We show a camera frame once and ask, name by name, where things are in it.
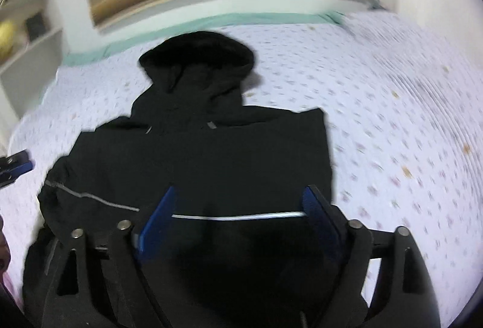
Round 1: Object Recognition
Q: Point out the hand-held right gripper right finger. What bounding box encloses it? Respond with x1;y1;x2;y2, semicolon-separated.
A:
301;184;442;328

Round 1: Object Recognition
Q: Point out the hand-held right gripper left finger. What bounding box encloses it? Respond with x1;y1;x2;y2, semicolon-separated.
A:
40;185;178;328

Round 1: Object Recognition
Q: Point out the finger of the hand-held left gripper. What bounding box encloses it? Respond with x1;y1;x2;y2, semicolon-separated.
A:
0;150;35;178

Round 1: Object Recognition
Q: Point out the black hooded jacket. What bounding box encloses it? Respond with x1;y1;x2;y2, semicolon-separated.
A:
22;31;370;328

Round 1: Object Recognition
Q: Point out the white bookshelf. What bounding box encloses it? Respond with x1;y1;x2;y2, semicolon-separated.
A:
0;0;70;117

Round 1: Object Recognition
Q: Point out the pink bed sheet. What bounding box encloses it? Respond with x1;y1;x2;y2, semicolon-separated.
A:
0;268;18;310

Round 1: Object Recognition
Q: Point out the yellow globe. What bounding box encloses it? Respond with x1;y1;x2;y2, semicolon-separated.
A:
0;21;18;57

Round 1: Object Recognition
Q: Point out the white floral quilt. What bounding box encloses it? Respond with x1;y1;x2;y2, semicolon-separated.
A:
0;9;483;328

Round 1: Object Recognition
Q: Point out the small black box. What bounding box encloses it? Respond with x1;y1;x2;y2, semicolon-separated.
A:
24;13;48;42

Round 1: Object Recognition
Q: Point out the bed with floral quilt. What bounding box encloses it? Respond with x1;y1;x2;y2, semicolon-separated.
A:
62;10;348;66

